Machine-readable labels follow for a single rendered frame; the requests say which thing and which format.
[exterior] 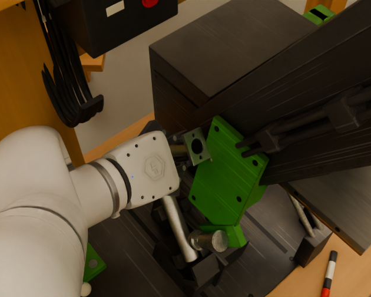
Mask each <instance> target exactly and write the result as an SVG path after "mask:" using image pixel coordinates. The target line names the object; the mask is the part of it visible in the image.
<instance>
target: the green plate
mask: <svg viewBox="0 0 371 297"><path fill-rule="evenodd" d="M243 138H244V136H243V135H241V134H240V133H239V132H238V131H237V130H236V129H235V128H233V127H232V126H231V125H230V124H229V123H228V122H226V120H224V119H223V118H222V117H220V116H219V115H216V116H214V117H213V120H212V123H211V127H210V130H209V132H208V136H207V140H206V144H207V148H208V151H209V153H210V157H211V158H212V162H210V161H209V159H207V160H204V161H202V162H201V163H199V164H198V167H197V171H196V174H195V176H194V180H193V183H192V186H191V189H190V192H189V195H188V199H189V200H190V201H191V202H192V203H193V204H194V205H195V207H196V208H198V210H199V211H200V212H202V214H203V215H205V217H206V218H207V219H208V220H209V221H210V222H211V223H212V224H214V225H234V227H236V226H237V225H239V223H240V220H241V218H242V216H243V214H244V212H245V210H246V209H247V208H249V207H250V206H252V205H253V204H255V203H257V202H258V201H259V200H261V198H262V196H263V194H264V192H265V190H266V188H267V186H266V185H264V186H259V181H260V178H261V176H262V174H263V172H264V169H265V168H266V166H267V163H268V162H269V158H268V157H267V156H266V155H265V154H264V153H259V154H255V155H253V156H250V157H246V158H242V156H241V153H242V152H244V151H247V150H250V149H251V146H253V144H251V145H248V146H245V147H242V148H240V149H238V148H236V147H235V145H236V143H238V142H240V141H243Z"/></svg>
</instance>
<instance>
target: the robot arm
mask: <svg viewBox="0 0 371 297"><path fill-rule="evenodd" d="M187 132H188V131H187V130H184V131H181V132H178V133H176V134H171V133H170V132H168V131H167V130H165V129H163V128H162V127H161V126H160V124H159V123H158V122H157V121H156V120H151V121H149V122H148V123H147V124H146V125H145V127H144V128H143V130H142V131H141V133H140V134H139V135H137V136H135V137H133V138H131V139H129V140H127V141H125V142H123V143H121V144H119V145H118V146H116V147H114V148H112V149H111V150H110V151H108V152H107V153H105V154H104V155H103V156H102V157H101V158H98V159H96V160H93V161H91V162H89V163H86V164H83V165H82V166H79V167H74V165H73V164H72V161H71V159H70V157H69V154H68V152H67V149H66V147H65V144H64V142H63V140H62V138H61V136H60V134H59V132H57V131H56V129H54V128H52V127H49V126H29V127H25V128H21V129H19V130H17V131H14V132H13V133H11V134H9V135H7V136H6V137H5V138H3V139H2V140H1V141H0V297H81V288H82V281H83V276H84V268H85V259H86V252H87V242H88V228H90V227H91V226H93V225H96V224H97V223H99V222H101V221H103V220H105V219H107V218H109V217H111V218H112V219H115V218H117V217H119V216H120V213H119V212H120V210H122V209H133V208H136V207H139V206H142V205H144V204H147V203H150V202H153V201H155V200H157V199H159V198H162V197H164V196H179V195H180V183H181V181H182V178H183V174H184V172H185V171H187V168H188V167H190V166H191V164H190V161H189V158H188V156H184V157H182V158H180V159H178V160H176V161H175V162H174V160H173V157H172V154H171V151H170V147H169V146H170V145H172V144H177V143H182V142H183V139H182V137H181V135H183V134H185V133H187Z"/></svg>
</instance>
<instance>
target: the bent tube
mask: <svg viewBox="0 0 371 297"><path fill-rule="evenodd" d="M192 135H193V136H192ZM181 137H182V139H183V142H182V143H177V144H172V145H170V146H169V147H170V151H171V154H172V156H173V157H180V156H188V158H189V161H190V164H191V166H195V165H197V164H199V163H201V162H202V161H204V160H207V159H209V158H210V153H209V151H208V148H207V144H206V141H205V138H204V135H203V132H202V129H201V127H198V128H196V129H193V130H191V131H189V132H187V133H185V134H183V135H181ZM160 200H161V203H162V206H163V208H164V211H165V213H166V215H167V218H168V221H169V223H170V226H171V228H172V230H173V233H174V236H175V238H176V240H177V243H178V245H179V248H180V250H181V253H182V255H183V258H184V260H185V262H192V261H194V260H196V259H197V258H198V257H199V255H198V252H197V250H194V249H192V248H191V247H190V245H189V242H188V238H189V235H190V232H189V229H188V227H187V224H186V221H185V220H184V217H183V214H182V212H181V209H180V207H179V205H178V202H177V199H176V197H175V196H164V197H162V198H160Z"/></svg>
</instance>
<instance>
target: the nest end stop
mask: <svg viewBox="0 0 371 297"><path fill-rule="evenodd" d="M219 271H220V270H219V267H216V268H215V269H214V270H212V271H211V272H210V273H208V274H207V275H206V276H204V277H203V278H201V279H200V280H199V281H195V280H194V278H192V277H191V276H190V274H189V275H187V276H186V277H185V278H183V279H182V280H183V282H184V284H186V285H193V286H200V285H202V284H203V283H204V282H206V281H207V280H209V279H210V278H211V277H212V276H214V275H215V274H216V273H218V272H219Z"/></svg>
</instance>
